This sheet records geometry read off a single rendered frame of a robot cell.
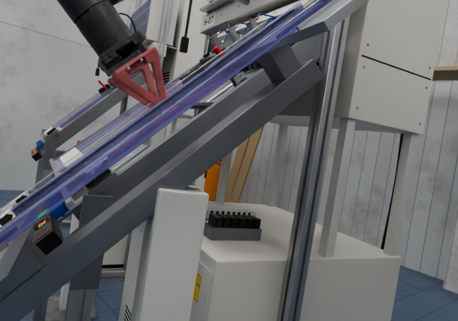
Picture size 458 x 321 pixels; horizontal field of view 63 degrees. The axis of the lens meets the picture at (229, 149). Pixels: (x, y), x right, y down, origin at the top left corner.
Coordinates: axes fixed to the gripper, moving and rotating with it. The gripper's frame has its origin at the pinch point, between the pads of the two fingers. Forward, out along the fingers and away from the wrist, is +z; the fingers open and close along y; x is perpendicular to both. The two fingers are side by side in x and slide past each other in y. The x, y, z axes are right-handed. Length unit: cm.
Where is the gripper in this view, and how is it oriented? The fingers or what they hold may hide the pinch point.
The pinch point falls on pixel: (156, 101)
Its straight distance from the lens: 56.2
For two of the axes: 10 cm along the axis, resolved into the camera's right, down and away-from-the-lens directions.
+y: -3.5, -0.9, 9.3
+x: -7.7, 6.0, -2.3
